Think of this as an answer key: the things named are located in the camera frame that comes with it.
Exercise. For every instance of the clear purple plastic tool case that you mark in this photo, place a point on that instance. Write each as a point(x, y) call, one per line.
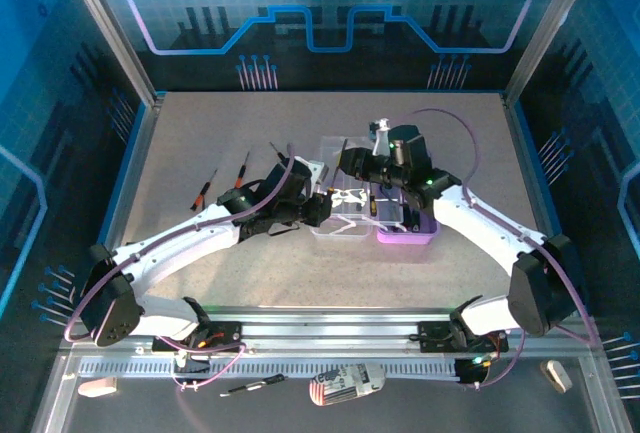
point(400, 238)

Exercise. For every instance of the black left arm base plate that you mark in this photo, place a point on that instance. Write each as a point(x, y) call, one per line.
point(227, 335)

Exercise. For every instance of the aluminium frame post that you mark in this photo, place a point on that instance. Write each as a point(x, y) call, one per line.
point(115, 38)
point(550, 28)

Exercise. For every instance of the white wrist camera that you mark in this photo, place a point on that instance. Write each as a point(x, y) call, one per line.
point(314, 168)
point(382, 135)

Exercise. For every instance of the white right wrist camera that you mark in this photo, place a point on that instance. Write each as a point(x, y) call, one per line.
point(382, 135)

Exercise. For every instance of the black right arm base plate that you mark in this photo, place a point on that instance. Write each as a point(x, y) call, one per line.
point(430, 337)

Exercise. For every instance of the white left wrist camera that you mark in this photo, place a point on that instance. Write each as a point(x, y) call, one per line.
point(314, 168)

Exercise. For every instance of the aluminium mounting rail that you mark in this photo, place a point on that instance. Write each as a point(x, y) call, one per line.
point(325, 333)

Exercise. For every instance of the pale pink eraser block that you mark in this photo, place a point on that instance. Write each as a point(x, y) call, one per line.
point(97, 387)

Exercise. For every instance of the black controller box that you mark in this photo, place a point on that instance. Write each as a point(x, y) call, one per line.
point(470, 375)

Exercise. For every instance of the black silver pen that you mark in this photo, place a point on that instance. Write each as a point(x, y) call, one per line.
point(272, 380)

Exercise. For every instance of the printed black white pouch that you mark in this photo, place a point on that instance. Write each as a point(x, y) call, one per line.
point(345, 384)

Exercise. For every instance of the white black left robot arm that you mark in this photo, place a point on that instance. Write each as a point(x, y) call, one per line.
point(175, 248)

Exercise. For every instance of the beige white small object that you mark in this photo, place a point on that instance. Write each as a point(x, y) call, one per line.
point(556, 375)

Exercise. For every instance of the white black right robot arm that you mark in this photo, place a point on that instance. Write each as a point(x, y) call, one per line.
point(490, 233)

